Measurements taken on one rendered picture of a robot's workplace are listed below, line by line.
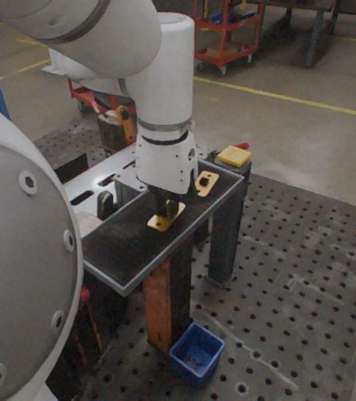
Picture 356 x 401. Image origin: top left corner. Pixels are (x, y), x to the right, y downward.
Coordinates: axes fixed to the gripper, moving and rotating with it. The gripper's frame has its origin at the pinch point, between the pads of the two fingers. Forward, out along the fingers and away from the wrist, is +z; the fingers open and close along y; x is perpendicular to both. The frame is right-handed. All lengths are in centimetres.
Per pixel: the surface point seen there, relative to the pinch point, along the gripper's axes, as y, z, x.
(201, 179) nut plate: -1.6, 1.4, -12.1
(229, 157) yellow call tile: -2.9, 2.5, -24.4
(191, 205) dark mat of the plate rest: -2.8, 2.6, -4.9
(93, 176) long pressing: 36.5, 18.5, -19.9
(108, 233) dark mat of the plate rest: 6.9, 2.5, 9.0
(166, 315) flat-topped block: -1.7, 29.3, 4.1
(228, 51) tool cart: 131, 91, -376
